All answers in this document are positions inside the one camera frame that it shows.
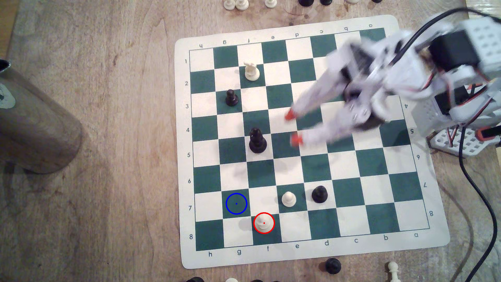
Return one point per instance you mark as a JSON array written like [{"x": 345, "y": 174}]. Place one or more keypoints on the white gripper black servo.
[{"x": 348, "y": 118}]

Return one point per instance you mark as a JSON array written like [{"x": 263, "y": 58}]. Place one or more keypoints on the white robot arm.
[{"x": 469, "y": 35}]

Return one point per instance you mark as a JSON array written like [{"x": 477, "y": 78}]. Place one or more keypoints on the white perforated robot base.
[{"x": 465, "y": 145}]

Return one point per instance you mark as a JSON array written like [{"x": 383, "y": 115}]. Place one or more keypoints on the black chess bishop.
[{"x": 257, "y": 141}]

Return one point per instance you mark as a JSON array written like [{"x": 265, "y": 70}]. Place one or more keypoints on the black chess pawn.
[
  {"x": 231, "y": 98},
  {"x": 319, "y": 194},
  {"x": 332, "y": 266}
]

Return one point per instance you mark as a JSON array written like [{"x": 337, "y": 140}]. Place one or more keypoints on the white chess knight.
[{"x": 251, "y": 71}]

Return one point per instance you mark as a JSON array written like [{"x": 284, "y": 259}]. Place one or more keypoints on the green and white chess mat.
[{"x": 352, "y": 196}]

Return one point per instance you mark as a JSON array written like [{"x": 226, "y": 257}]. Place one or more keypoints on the white chess piece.
[
  {"x": 242, "y": 4},
  {"x": 229, "y": 4},
  {"x": 271, "y": 3},
  {"x": 352, "y": 1}
]

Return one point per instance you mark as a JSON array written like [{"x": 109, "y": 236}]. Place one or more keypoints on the orange clamp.
[{"x": 487, "y": 134}]

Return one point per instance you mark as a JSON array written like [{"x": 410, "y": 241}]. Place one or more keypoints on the white pawn off board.
[{"x": 393, "y": 271}]

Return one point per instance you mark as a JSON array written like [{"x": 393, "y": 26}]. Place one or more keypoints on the brown cylindrical post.
[{"x": 35, "y": 125}]

